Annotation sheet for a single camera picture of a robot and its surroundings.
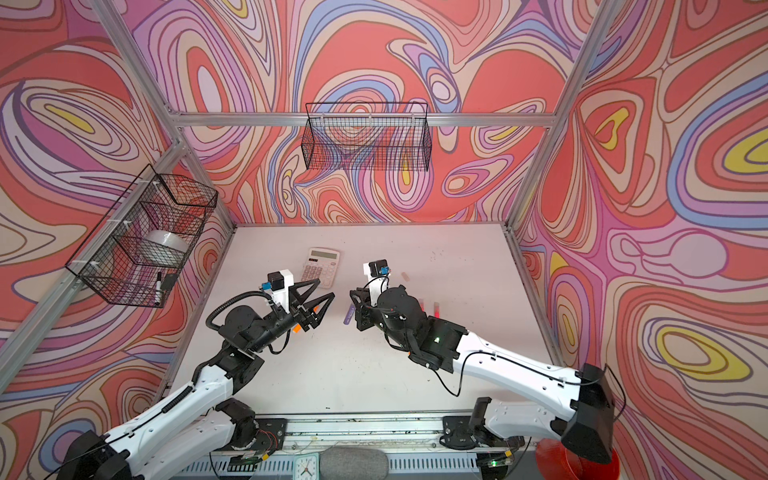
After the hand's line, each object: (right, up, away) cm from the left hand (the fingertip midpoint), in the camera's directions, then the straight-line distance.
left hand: (328, 290), depth 70 cm
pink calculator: (-9, +5, +35) cm, 36 cm away
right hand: (+7, -2, 0) cm, 7 cm away
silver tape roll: (-41, +12, +3) cm, 43 cm away
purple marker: (+5, -6, +2) cm, 8 cm away
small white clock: (-5, -40, -2) cm, 41 cm away
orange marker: (-6, -8, -4) cm, 11 cm away
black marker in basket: (-42, 0, +2) cm, 42 cm away
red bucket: (+53, -40, -2) cm, 66 cm away
